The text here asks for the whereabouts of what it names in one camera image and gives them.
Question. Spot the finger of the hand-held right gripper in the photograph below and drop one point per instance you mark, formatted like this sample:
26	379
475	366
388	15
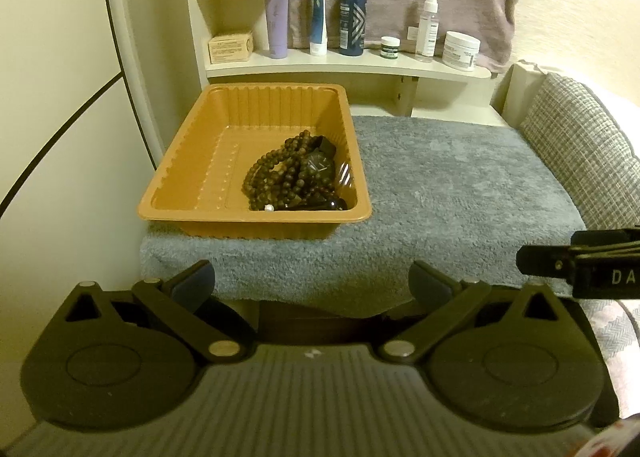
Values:
545	260
605	239

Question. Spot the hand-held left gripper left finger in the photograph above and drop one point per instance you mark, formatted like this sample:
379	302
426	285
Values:
195	283

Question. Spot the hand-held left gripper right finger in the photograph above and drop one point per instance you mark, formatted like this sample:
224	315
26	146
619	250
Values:
430	285

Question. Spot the orange plastic tray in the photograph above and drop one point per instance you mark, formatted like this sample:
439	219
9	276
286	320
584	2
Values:
200	162

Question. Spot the dark brown wide bangle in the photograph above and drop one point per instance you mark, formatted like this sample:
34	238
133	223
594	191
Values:
315	203

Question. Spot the black smartwatch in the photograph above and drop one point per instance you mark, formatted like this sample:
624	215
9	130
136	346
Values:
320	157

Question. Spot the pink striped bedsheet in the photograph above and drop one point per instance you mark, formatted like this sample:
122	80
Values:
620	332

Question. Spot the grey woven pillow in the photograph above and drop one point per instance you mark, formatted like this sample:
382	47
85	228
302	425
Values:
575	147

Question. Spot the grey towel mat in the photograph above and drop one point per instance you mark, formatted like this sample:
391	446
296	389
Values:
450	187

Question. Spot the white red cloth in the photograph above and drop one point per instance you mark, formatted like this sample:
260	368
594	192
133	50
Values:
615	442

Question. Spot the white cream jar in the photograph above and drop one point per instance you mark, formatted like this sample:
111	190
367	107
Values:
461	52

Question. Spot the cream shelf unit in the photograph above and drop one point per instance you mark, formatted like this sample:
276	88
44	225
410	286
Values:
350	68

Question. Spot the small cardboard box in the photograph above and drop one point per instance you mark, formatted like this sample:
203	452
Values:
230	47

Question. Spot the small green jar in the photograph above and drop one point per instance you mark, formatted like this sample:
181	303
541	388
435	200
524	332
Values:
390	48

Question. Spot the small white box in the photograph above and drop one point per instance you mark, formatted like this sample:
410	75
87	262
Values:
412	33

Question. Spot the clear spray bottle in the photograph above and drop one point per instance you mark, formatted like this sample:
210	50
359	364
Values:
427	32

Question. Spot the lavender tube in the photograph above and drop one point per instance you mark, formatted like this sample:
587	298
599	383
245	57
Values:
277	27

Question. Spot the dark blue spray bottle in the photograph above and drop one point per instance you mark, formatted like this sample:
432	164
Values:
352	17

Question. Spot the blue and white tube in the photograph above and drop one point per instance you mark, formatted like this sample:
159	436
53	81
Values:
318	17

